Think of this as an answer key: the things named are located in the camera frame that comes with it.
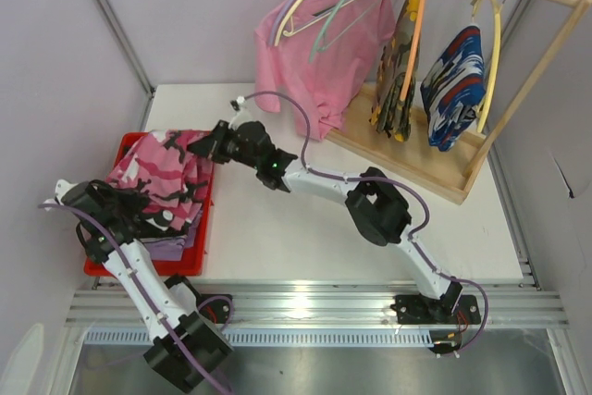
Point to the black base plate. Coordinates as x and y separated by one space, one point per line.
416 309
215 308

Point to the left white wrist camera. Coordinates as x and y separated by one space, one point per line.
67 193

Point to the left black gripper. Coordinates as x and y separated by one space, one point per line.
123 203

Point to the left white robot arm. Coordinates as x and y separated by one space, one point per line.
186 348

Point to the blue red white shorts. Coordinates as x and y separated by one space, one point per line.
453 88

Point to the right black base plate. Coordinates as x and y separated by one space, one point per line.
416 309

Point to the cream hanger right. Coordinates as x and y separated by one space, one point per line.
484 107

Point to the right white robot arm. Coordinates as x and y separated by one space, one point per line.
377 209

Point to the pink t-shirt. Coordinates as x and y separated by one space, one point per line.
323 88

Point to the green yellow camouflage trousers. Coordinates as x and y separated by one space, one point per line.
390 111

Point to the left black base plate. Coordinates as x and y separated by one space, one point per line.
215 308

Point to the pink camouflage trousers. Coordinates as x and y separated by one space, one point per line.
168 184

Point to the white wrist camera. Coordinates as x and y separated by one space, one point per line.
242 113
67 193

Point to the orange hanger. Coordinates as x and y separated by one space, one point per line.
413 50

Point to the white slotted cable duct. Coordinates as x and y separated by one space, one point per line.
281 337

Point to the aluminium mounting rail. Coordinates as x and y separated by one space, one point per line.
316 304

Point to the wooden clothes rack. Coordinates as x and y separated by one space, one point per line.
451 175

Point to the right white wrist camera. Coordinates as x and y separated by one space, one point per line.
242 113

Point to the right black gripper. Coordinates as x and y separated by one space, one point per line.
218 141

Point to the red plastic bin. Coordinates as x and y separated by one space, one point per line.
191 263

